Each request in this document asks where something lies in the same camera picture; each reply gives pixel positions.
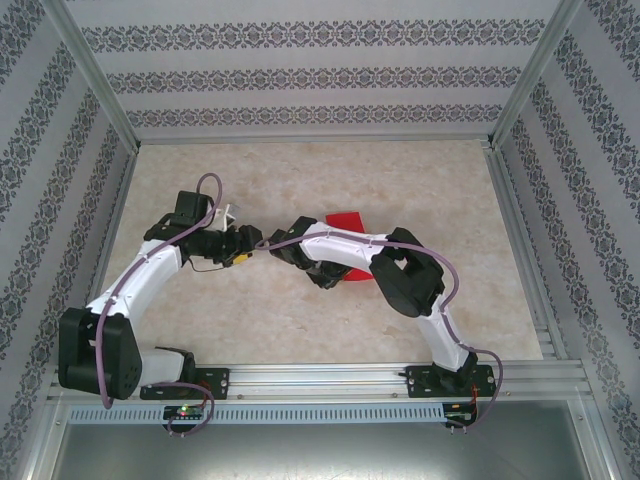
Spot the red paper sheet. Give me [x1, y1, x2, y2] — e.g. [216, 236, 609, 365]
[323, 211, 374, 285]

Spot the grey metal shelf panel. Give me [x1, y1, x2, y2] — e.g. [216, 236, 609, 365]
[29, 399, 614, 480]

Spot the left gripper thin black cable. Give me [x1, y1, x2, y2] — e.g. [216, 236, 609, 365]
[191, 253, 237, 275]

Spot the aluminium back floor rail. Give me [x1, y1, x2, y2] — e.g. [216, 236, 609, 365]
[134, 132, 494, 147]

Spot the aluminium side floor rail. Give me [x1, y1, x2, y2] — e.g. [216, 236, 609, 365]
[67, 147, 144, 366]
[482, 144, 571, 361]

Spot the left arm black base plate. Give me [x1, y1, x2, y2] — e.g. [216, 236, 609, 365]
[139, 367, 232, 401]

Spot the wide aluminium mounting rail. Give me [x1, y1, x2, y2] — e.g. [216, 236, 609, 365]
[47, 362, 596, 401]

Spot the slotted grey cable duct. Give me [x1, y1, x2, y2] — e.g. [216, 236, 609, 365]
[67, 403, 446, 425]

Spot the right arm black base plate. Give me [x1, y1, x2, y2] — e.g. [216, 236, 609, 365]
[405, 364, 499, 400]

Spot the aluminium frame post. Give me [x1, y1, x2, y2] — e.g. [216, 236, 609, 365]
[482, 0, 586, 149]
[43, 0, 142, 151]

